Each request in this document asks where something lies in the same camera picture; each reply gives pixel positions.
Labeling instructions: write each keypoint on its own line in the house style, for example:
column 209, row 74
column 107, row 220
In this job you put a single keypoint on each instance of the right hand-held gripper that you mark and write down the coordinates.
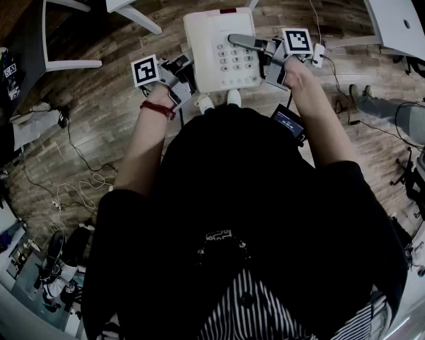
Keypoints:
column 297, row 41

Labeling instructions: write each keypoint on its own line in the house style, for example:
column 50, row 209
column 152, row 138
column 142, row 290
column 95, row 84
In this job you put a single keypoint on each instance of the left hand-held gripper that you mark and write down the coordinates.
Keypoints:
column 145, row 70

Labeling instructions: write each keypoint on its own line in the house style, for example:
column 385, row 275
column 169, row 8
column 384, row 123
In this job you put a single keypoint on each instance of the person's left forearm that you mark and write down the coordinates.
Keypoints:
column 142, row 149

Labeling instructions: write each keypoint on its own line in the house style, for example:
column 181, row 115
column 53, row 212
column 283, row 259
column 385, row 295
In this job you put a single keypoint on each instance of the person's right forearm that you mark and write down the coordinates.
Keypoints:
column 318, row 126

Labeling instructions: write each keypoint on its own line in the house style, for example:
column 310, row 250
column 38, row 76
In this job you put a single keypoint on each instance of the person's right hand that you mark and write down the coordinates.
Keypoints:
column 293, row 74

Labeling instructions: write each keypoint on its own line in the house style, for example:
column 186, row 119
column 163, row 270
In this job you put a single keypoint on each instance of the person's white left shoe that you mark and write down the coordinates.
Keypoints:
column 206, row 103

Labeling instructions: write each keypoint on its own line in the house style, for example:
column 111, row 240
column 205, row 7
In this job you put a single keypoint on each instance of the person's white shoe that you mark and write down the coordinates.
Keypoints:
column 206, row 103
column 234, row 98

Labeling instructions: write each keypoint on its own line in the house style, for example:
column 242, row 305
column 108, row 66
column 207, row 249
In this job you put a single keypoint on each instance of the person's white right shoe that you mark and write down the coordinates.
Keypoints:
column 234, row 98

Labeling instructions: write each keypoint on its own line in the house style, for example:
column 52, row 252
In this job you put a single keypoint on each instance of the white power adapter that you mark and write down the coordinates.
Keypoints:
column 318, row 54

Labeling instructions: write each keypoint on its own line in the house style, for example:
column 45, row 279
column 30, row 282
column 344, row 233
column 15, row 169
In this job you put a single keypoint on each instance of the small black screen device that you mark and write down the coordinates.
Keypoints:
column 289, row 123

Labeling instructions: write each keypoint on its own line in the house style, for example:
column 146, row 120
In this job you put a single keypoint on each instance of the black power adapter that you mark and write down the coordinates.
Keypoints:
column 354, row 123

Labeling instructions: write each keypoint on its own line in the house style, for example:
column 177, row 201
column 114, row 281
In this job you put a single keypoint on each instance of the person's black shirt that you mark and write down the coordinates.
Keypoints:
column 249, row 199

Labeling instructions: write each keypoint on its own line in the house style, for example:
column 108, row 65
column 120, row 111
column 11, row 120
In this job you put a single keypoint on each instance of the spare gripper device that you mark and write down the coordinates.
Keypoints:
column 14, row 91
column 10, row 70

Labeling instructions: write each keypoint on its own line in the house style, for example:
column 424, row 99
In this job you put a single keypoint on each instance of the black white striped garment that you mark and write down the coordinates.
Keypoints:
column 252, row 312

